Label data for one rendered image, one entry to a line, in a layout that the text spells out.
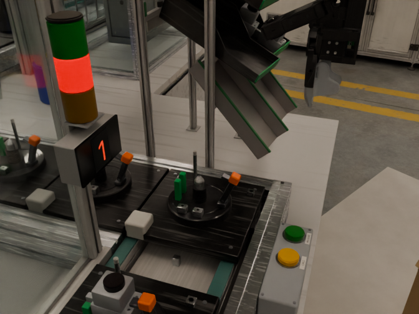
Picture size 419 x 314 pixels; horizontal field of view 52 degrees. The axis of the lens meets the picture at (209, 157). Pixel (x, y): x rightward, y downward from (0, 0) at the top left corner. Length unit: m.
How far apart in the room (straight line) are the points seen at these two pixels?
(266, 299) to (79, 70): 0.49
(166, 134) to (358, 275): 0.77
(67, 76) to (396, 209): 0.88
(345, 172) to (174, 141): 1.71
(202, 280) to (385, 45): 4.20
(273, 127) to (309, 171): 0.20
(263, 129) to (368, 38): 3.75
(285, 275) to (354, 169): 2.19
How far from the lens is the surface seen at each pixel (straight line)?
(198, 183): 0.90
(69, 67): 0.64
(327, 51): 0.76
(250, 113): 1.14
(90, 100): 0.67
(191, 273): 0.88
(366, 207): 1.19
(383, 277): 1.02
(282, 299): 0.79
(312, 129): 1.52
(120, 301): 0.64
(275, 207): 0.99
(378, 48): 4.87
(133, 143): 1.41
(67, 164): 0.68
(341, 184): 2.80
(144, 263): 0.91
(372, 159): 3.12
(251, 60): 1.06
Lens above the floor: 1.56
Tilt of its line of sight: 32 degrees down
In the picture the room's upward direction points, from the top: straight up
